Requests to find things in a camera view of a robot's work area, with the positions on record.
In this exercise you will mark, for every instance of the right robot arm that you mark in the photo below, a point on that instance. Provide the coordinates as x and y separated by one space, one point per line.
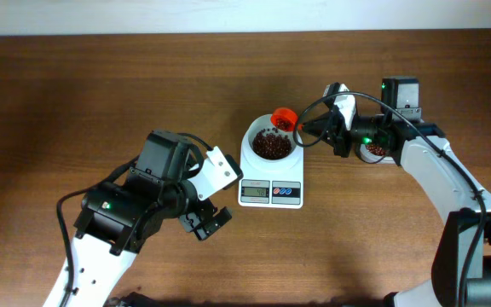
461 270

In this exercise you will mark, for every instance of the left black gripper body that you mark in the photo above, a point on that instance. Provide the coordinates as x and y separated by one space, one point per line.
182 205

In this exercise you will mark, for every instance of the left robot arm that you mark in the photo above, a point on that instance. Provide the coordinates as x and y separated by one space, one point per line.
106 241

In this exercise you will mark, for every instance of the clear plastic bean container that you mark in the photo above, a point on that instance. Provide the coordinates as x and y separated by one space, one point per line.
372 159

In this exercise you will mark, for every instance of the red beans in bowl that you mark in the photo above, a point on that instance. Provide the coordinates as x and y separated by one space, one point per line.
270 144

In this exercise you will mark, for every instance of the orange measuring scoop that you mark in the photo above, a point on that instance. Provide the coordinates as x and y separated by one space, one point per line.
284 118

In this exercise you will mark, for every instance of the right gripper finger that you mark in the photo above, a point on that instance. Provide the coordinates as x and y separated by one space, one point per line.
311 134
321 122

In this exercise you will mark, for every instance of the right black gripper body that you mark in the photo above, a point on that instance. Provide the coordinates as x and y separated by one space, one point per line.
339 135

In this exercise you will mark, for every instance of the white round bowl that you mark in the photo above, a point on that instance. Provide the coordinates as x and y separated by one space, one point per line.
258 124

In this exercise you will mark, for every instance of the white digital kitchen scale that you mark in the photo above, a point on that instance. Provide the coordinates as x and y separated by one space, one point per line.
272 184

